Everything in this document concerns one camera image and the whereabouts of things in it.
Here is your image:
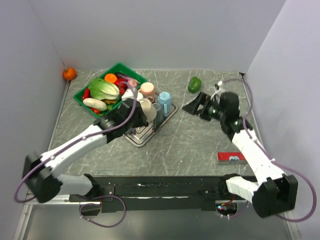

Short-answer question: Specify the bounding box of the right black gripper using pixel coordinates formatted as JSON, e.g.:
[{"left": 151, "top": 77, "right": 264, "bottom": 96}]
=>
[{"left": 181, "top": 92, "right": 226, "bottom": 123}]

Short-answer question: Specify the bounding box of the cream mug black handle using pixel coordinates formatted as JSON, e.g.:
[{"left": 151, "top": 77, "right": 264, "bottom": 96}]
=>
[{"left": 139, "top": 98, "right": 157, "bottom": 126}]

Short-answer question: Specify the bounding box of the grey blue faceted mug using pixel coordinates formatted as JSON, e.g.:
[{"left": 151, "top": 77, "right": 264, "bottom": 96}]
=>
[{"left": 152, "top": 103, "right": 164, "bottom": 131}]

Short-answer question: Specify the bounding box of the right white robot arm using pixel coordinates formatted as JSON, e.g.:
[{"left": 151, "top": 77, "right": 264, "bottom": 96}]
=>
[{"left": 182, "top": 92, "right": 298, "bottom": 218}]

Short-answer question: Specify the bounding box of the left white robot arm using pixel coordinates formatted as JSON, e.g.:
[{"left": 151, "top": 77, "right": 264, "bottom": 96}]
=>
[{"left": 22, "top": 98, "right": 154, "bottom": 203}]

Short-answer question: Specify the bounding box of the light blue faceted mug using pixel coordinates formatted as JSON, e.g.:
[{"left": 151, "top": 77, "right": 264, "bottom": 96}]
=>
[{"left": 157, "top": 91, "right": 173, "bottom": 117}]

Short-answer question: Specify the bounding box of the pink mug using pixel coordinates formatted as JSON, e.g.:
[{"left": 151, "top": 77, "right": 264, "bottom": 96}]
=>
[{"left": 139, "top": 82, "right": 156, "bottom": 98}]

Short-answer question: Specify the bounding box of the steel tray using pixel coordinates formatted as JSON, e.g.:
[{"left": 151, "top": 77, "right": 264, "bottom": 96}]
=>
[{"left": 122, "top": 91, "right": 179, "bottom": 148}]

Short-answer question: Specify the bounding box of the green bell pepper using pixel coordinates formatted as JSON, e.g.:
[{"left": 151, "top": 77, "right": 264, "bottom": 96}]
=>
[{"left": 187, "top": 76, "right": 202, "bottom": 94}]

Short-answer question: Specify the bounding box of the toy pink onion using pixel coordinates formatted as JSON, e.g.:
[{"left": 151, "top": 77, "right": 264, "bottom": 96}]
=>
[{"left": 127, "top": 79, "right": 139, "bottom": 88}]

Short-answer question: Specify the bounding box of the toy red pepper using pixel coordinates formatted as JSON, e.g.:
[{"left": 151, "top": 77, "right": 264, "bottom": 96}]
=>
[{"left": 114, "top": 78, "right": 128, "bottom": 95}]

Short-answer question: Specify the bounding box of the toy white radish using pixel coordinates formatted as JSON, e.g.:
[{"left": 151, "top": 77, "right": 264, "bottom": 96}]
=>
[{"left": 82, "top": 97, "right": 108, "bottom": 111}]

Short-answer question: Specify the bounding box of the toy purple eggplant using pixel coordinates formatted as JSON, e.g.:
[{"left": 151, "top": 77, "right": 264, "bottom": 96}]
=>
[{"left": 114, "top": 72, "right": 140, "bottom": 84}]

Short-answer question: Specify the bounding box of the toy cabbage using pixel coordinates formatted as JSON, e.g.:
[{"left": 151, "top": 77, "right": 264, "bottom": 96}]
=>
[{"left": 88, "top": 77, "right": 120, "bottom": 100}]

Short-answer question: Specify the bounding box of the toy orange carrot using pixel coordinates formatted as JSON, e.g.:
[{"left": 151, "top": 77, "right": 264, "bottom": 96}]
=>
[{"left": 104, "top": 73, "right": 118, "bottom": 83}]

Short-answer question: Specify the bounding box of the green plastic basket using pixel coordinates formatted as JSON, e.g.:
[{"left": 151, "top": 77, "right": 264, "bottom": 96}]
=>
[{"left": 73, "top": 63, "right": 147, "bottom": 119}]

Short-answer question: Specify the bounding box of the red box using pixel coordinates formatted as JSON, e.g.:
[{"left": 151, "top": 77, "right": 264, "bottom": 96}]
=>
[{"left": 217, "top": 152, "right": 247, "bottom": 165}]

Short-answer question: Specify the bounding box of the toy red chili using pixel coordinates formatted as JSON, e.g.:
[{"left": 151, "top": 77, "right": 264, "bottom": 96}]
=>
[{"left": 82, "top": 88, "right": 91, "bottom": 100}]

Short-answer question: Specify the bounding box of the small orange pumpkin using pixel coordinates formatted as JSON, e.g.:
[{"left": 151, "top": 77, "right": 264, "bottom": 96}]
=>
[{"left": 62, "top": 67, "right": 77, "bottom": 81}]

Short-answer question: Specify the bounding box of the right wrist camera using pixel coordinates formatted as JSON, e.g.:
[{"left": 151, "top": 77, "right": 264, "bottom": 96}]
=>
[{"left": 210, "top": 80, "right": 225, "bottom": 101}]

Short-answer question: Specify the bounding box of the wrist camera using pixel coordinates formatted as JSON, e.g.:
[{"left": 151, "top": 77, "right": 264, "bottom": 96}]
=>
[
  {"left": 210, "top": 80, "right": 225, "bottom": 101},
  {"left": 121, "top": 88, "right": 144, "bottom": 101}
]

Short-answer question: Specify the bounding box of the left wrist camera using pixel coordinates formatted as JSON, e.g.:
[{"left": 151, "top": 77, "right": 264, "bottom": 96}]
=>
[{"left": 121, "top": 88, "right": 144, "bottom": 101}]

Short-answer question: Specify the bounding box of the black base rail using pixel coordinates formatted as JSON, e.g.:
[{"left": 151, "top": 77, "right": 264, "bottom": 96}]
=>
[{"left": 68, "top": 174, "right": 258, "bottom": 215}]

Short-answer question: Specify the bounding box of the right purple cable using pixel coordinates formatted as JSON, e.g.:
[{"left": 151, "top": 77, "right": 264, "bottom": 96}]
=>
[{"left": 216, "top": 78, "right": 318, "bottom": 223}]

